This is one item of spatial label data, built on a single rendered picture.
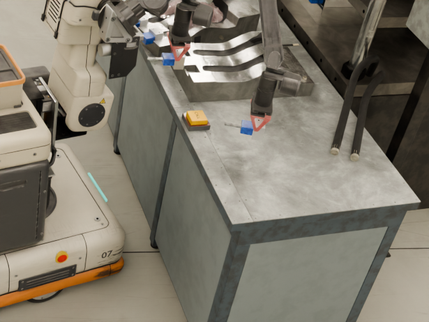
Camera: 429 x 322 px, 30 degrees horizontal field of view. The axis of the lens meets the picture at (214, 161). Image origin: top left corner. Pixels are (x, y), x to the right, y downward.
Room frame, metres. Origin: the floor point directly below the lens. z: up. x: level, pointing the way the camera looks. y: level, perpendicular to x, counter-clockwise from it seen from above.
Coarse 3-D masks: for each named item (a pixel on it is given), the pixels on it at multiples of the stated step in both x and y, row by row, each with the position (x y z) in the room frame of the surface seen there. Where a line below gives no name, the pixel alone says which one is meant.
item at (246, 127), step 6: (246, 120) 2.18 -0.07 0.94; (258, 120) 2.18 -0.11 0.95; (234, 126) 2.15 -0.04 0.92; (240, 126) 2.15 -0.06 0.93; (246, 126) 2.14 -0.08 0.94; (252, 126) 2.15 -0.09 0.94; (264, 126) 2.15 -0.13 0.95; (240, 132) 2.14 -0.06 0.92; (246, 132) 2.14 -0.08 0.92; (252, 132) 2.14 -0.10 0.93; (258, 132) 2.14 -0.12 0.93; (252, 138) 2.14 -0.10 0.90; (258, 138) 2.14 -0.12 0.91
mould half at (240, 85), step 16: (256, 32) 2.79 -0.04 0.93; (192, 48) 2.63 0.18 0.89; (208, 48) 2.67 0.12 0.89; (224, 48) 2.70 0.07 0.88; (256, 48) 2.68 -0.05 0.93; (288, 48) 2.86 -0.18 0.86; (192, 64) 2.52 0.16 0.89; (208, 64) 2.55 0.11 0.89; (224, 64) 2.58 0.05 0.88; (288, 64) 2.74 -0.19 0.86; (192, 80) 2.42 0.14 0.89; (208, 80) 2.44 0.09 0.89; (224, 80) 2.47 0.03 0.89; (240, 80) 2.50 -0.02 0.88; (256, 80) 2.52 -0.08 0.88; (304, 80) 2.64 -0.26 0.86; (192, 96) 2.41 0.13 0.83; (208, 96) 2.44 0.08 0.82; (224, 96) 2.47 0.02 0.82; (240, 96) 2.50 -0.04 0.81; (288, 96) 2.60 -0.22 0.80
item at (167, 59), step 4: (172, 52) 2.47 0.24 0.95; (176, 52) 2.46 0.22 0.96; (180, 52) 2.47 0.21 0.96; (164, 56) 2.44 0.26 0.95; (168, 56) 2.44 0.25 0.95; (172, 56) 2.45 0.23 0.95; (184, 56) 2.45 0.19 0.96; (152, 60) 2.42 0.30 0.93; (156, 60) 2.43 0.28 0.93; (160, 60) 2.43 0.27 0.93; (164, 60) 2.42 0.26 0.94; (168, 60) 2.43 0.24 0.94; (172, 60) 2.43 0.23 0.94; (180, 60) 2.44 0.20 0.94; (184, 60) 2.45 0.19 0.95; (164, 64) 2.42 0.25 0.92; (168, 64) 2.43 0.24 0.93; (172, 64) 2.43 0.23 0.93; (176, 64) 2.43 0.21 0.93; (180, 64) 2.44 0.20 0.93; (176, 68) 2.44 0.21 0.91; (180, 68) 2.44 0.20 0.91
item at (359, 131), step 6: (360, 108) 2.54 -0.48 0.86; (366, 108) 2.55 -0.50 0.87; (360, 114) 2.50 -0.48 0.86; (360, 120) 2.47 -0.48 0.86; (360, 126) 2.44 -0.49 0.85; (360, 132) 2.41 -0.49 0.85; (354, 138) 2.38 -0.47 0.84; (360, 138) 2.38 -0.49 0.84; (354, 144) 2.34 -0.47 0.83; (360, 144) 2.35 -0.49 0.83; (354, 150) 2.31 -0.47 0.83; (354, 156) 2.29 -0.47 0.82
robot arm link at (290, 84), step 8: (272, 56) 2.18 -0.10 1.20; (272, 64) 2.17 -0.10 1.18; (280, 72) 2.18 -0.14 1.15; (288, 72) 2.18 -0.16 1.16; (288, 80) 2.15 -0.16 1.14; (296, 80) 2.16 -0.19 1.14; (280, 88) 2.14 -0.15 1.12; (288, 88) 2.14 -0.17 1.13; (296, 88) 2.14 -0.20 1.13; (296, 96) 2.14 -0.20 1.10
